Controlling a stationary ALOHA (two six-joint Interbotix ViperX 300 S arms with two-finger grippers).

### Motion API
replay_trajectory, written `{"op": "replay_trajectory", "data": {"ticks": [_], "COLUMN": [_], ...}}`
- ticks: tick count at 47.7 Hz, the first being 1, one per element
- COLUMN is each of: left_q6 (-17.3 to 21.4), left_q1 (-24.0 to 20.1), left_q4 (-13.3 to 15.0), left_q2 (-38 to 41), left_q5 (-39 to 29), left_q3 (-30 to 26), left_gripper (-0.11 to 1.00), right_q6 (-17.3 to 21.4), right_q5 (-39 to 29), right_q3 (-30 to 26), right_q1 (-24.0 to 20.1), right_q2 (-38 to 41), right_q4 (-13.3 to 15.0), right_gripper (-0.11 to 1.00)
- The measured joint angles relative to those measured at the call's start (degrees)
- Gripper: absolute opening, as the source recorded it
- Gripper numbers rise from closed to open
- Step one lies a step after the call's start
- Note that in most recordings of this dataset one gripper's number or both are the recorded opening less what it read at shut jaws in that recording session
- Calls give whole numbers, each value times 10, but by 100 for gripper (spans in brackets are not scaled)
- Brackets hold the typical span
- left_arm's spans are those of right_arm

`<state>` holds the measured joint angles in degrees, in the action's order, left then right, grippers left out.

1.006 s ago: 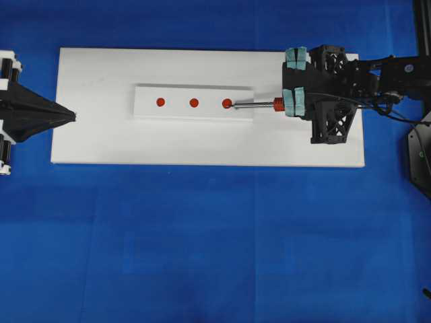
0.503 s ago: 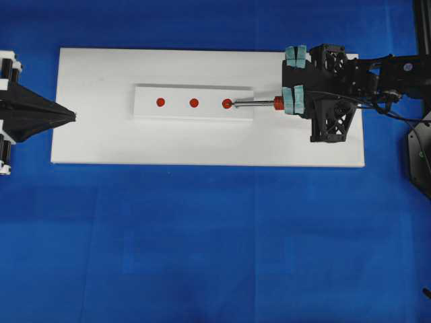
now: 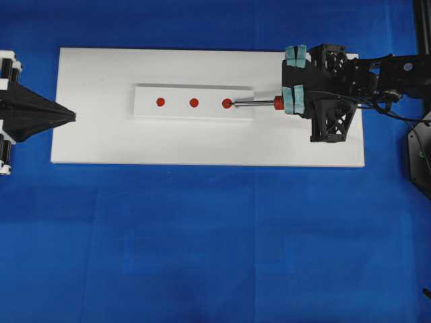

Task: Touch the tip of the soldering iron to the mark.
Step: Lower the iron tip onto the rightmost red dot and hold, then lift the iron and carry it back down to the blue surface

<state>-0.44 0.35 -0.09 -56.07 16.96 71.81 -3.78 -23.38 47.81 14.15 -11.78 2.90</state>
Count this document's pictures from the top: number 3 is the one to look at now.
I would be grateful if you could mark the blue table cloth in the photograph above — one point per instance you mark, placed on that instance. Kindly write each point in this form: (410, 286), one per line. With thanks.
(82, 243)

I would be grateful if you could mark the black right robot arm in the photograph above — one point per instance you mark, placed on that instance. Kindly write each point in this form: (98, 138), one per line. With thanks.
(399, 76)

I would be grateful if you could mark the white foam board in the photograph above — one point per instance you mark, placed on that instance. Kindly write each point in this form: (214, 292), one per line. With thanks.
(98, 84)

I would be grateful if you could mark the black aluminium table frame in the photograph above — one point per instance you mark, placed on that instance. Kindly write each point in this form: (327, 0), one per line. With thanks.
(421, 10)

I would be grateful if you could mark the red dot mark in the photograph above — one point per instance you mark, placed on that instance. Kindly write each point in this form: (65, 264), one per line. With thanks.
(227, 103)
(194, 102)
(160, 102)

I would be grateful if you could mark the middle red dot mark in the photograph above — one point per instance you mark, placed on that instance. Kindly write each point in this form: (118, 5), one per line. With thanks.
(194, 102)

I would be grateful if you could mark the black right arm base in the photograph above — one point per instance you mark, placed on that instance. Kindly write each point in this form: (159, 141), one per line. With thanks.
(418, 144)

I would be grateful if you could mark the white raised strip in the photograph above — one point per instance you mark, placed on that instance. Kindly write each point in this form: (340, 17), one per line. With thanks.
(177, 105)

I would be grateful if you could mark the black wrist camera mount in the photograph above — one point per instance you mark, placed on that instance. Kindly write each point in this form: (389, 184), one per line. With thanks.
(331, 120)

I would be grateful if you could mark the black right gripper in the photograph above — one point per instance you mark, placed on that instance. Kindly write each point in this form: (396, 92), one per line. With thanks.
(330, 74)

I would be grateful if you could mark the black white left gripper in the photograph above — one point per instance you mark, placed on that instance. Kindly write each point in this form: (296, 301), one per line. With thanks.
(15, 95)

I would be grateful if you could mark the red handled soldering iron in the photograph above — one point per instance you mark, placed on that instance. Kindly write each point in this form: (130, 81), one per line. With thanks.
(256, 103)

